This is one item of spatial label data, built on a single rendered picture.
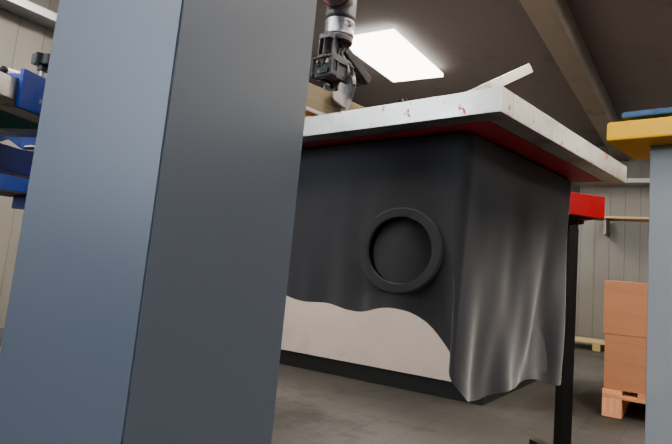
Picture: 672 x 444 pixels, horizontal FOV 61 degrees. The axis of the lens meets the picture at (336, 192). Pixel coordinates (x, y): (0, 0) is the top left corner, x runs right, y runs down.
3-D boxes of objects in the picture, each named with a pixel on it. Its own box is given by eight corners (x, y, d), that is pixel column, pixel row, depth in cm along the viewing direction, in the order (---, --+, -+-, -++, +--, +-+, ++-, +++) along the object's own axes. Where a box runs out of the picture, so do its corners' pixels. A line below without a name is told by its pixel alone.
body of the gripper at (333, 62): (309, 80, 142) (313, 34, 144) (332, 90, 148) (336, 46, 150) (331, 75, 137) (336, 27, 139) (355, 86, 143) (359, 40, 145)
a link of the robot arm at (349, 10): (324, -27, 144) (334, -10, 152) (319, 14, 142) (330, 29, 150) (354, -29, 142) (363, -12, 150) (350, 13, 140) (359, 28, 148)
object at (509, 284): (566, 386, 118) (574, 180, 124) (452, 411, 85) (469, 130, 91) (551, 383, 120) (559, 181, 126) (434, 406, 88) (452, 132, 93)
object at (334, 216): (470, 357, 94) (483, 143, 99) (442, 360, 88) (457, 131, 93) (281, 321, 125) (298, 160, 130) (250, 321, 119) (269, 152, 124)
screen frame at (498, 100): (626, 183, 123) (627, 166, 124) (500, 111, 81) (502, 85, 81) (349, 192, 176) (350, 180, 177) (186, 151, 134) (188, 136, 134)
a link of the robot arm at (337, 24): (339, 31, 151) (362, 24, 145) (337, 47, 150) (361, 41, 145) (319, 20, 145) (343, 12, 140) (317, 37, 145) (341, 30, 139)
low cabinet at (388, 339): (330, 337, 629) (338, 253, 641) (561, 375, 500) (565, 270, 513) (203, 347, 468) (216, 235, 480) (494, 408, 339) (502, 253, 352)
